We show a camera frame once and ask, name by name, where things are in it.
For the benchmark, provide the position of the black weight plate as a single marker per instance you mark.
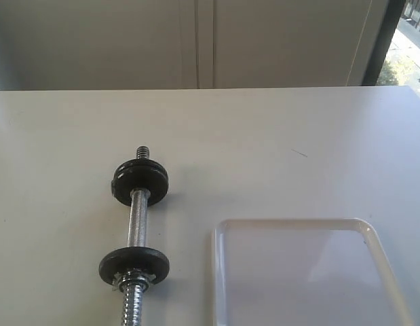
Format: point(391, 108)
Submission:
point(140, 162)
point(146, 259)
point(153, 179)

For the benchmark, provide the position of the chrome threaded dumbbell bar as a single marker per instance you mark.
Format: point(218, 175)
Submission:
point(137, 231)

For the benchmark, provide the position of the chrome star lock nut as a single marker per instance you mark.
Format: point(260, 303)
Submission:
point(131, 279)

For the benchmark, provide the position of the white plastic tray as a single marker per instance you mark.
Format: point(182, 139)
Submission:
point(303, 272)

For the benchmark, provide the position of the white cabinet doors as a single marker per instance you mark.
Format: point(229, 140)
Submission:
point(115, 45)

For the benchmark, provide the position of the black window frame post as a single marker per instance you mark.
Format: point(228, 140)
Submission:
point(383, 40)

